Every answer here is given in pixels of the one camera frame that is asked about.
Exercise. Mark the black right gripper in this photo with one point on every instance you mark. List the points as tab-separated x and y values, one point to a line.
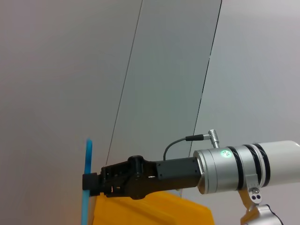
164	175

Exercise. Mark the blue scissors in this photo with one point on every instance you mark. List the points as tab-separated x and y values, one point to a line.
88	157

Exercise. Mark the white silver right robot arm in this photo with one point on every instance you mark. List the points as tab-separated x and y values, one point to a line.
276	161

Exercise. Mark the yellow plastic storage bin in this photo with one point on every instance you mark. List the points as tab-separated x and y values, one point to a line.
152	211

